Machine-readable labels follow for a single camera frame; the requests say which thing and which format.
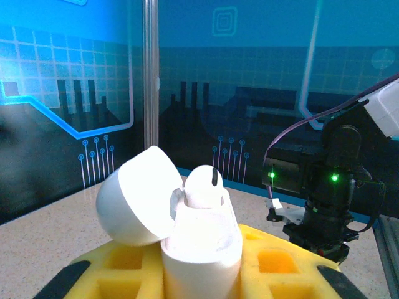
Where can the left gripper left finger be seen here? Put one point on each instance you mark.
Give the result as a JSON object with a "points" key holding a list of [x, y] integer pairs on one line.
{"points": [[118, 274]]}

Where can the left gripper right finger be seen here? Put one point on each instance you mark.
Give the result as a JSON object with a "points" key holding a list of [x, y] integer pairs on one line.
{"points": [[280, 274]]}

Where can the white earbud charging case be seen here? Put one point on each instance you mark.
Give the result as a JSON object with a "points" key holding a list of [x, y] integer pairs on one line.
{"points": [[199, 249]]}

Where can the white earbud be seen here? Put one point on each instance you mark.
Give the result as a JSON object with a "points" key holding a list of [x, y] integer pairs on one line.
{"points": [[202, 187]]}

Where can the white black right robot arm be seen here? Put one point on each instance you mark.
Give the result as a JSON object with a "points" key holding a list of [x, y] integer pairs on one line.
{"points": [[383, 106]]}

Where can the aluminium table side rail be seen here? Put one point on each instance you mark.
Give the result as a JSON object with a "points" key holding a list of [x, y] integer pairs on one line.
{"points": [[388, 258]]}

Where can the aluminium frame post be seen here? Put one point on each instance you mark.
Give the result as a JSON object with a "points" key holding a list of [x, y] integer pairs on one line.
{"points": [[151, 78]]}

